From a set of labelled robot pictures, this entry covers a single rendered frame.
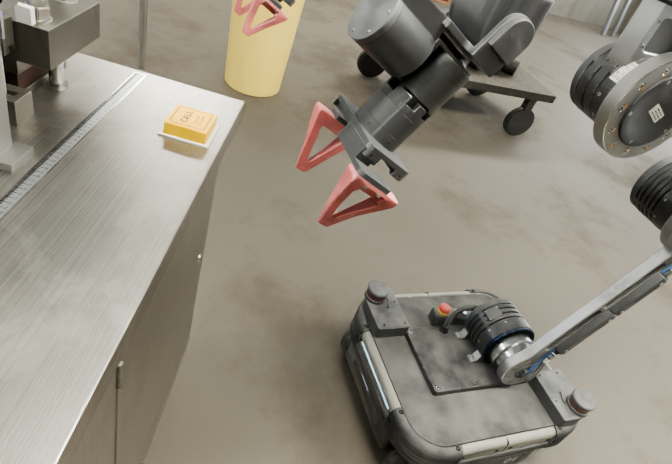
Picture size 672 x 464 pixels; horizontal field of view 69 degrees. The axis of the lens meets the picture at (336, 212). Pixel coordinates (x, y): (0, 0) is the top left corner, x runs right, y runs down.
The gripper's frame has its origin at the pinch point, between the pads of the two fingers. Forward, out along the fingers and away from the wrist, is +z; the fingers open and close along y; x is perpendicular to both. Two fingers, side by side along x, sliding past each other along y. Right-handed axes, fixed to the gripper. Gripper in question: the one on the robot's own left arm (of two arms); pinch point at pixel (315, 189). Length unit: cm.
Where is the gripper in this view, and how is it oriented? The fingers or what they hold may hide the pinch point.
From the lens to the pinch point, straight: 54.6
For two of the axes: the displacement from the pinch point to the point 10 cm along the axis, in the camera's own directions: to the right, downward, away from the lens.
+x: 6.6, 4.0, 6.4
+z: -6.9, 6.5, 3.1
